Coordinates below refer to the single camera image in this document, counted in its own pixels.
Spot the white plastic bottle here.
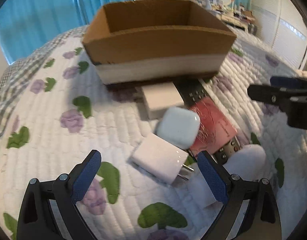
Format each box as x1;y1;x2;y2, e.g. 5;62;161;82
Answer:
193;144;267;209

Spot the red patterned card case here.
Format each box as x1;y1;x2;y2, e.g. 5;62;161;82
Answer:
190;96;237;157

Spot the black remote control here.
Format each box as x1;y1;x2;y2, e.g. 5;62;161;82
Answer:
174;79;240;165

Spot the light blue earbuds case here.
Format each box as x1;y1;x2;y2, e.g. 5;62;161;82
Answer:
156;107;200;150

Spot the white plug charger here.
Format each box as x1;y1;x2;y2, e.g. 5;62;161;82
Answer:
130;133;194;185

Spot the white louvered wardrobe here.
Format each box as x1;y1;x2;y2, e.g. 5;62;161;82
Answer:
251;0;307;69

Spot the white dressing table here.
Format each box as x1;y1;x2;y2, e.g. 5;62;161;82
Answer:
212;10;258;36

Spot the white floral quilt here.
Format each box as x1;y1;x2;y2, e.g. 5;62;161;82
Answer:
0;31;307;239

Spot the white square charger block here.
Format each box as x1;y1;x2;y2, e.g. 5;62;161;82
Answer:
141;82;185;120

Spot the grey checked bed sheet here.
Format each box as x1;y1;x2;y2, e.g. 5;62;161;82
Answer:
0;25;87;139

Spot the brown cardboard box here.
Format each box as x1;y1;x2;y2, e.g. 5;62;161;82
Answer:
82;0;237;86

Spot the left blue curtain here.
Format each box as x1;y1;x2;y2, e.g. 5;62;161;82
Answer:
0;0;83;64

